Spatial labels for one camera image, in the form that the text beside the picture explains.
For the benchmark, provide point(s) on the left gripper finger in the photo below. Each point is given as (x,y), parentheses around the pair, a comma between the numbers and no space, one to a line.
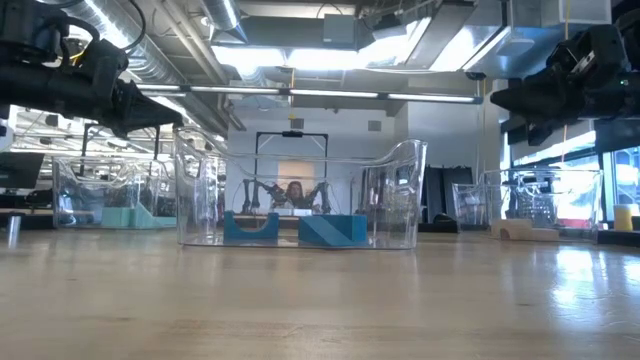
(150,107)
(125,132)

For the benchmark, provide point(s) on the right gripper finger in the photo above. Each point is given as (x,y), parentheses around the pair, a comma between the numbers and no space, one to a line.
(539,132)
(525,100)

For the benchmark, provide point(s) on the mint green toy block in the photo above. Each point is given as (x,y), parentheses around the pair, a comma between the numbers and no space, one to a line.
(116,218)
(145,218)

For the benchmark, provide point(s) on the natural wood toy block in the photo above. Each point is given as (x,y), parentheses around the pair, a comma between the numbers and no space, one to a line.
(526,230)
(545,234)
(496,227)

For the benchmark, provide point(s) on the blue toy block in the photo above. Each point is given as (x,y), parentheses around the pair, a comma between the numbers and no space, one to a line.
(235,232)
(312,236)
(357,225)

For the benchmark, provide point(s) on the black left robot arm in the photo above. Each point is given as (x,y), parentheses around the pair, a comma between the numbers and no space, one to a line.
(40,90)

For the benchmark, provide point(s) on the neighbouring station robot arm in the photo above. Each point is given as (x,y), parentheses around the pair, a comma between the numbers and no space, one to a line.
(252,192)
(324,192)

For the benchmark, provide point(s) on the long ceiling light bar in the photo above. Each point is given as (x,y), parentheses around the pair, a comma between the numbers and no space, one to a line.
(425,97)

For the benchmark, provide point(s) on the black cabinets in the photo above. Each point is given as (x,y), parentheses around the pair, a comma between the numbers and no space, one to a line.
(450,190)

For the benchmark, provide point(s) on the black computer monitor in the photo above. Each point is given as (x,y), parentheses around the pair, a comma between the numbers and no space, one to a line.
(20,170)

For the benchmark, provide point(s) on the yellow cup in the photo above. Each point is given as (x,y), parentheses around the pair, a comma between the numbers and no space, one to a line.
(623,218)

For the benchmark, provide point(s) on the large clear plastic bin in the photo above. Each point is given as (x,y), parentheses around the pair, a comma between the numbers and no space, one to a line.
(390,175)

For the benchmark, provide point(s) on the person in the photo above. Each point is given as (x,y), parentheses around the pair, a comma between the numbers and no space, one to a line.
(296,192)

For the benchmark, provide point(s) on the grey ceiling box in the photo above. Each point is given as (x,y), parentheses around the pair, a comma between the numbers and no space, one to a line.
(340,27)

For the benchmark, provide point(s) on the black station frame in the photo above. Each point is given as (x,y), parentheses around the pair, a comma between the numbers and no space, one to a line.
(291,134)
(87,145)

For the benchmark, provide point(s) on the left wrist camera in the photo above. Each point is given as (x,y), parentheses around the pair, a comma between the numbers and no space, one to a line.
(102,60)

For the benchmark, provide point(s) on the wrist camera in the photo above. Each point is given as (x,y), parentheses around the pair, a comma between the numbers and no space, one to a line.
(102,60)
(600,45)

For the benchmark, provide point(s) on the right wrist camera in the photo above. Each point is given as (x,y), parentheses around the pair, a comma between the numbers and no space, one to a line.
(600,45)

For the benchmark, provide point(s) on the dome security camera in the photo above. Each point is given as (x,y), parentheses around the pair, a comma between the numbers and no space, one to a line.
(475,76)

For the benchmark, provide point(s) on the silver rectangular air duct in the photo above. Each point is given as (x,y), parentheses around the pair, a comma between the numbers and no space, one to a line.
(500,50)

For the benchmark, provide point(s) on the silver round air duct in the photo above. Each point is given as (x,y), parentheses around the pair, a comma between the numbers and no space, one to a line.
(150,50)
(225,15)

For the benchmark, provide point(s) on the black aluminium table frame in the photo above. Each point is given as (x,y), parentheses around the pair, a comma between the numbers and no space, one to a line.
(620,237)

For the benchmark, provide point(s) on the grey metal post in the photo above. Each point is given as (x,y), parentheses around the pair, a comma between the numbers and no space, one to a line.
(14,227)

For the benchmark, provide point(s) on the grey wall vent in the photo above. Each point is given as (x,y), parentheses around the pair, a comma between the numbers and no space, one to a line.
(374,125)
(296,123)

